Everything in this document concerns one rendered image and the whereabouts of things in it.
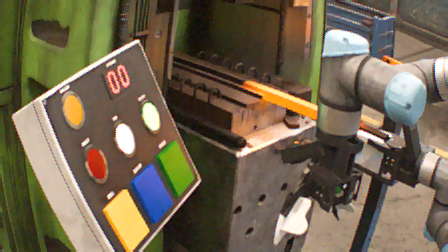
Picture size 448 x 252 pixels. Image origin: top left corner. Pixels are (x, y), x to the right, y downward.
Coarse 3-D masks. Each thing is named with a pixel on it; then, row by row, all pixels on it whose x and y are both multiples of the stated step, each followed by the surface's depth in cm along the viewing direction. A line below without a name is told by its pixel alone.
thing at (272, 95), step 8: (248, 88) 139; (256, 88) 137; (264, 88) 137; (272, 88) 137; (272, 96) 134; (280, 96) 133; (288, 96) 133; (280, 104) 133; (288, 104) 132; (296, 104) 130; (304, 104) 129; (312, 104) 130; (304, 112) 129; (312, 112) 127; (360, 120) 121; (360, 128) 118; (368, 128) 118; (376, 136) 115; (384, 136) 114
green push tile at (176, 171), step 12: (168, 144) 97; (156, 156) 92; (168, 156) 95; (180, 156) 98; (168, 168) 93; (180, 168) 97; (168, 180) 93; (180, 180) 96; (192, 180) 99; (180, 192) 94
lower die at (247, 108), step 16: (176, 64) 152; (208, 64) 156; (176, 80) 146; (192, 80) 144; (208, 80) 145; (224, 80) 142; (256, 80) 147; (176, 96) 140; (192, 96) 136; (224, 96) 136; (240, 96) 136; (256, 96) 136; (224, 112) 131; (240, 112) 131; (256, 112) 135; (272, 112) 140; (240, 128) 133; (256, 128) 137
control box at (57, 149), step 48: (48, 96) 70; (96, 96) 82; (144, 96) 95; (48, 144) 70; (96, 144) 78; (144, 144) 90; (48, 192) 73; (96, 192) 75; (96, 240) 73; (144, 240) 81
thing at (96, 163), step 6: (90, 150) 76; (96, 150) 78; (90, 156) 76; (96, 156) 77; (90, 162) 75; (96, 162) 76; (102, 162) 78; (90, 168) 75; (96, 168) 76; (102, 168) 77; (96, 174) 76; (102, 174) 77
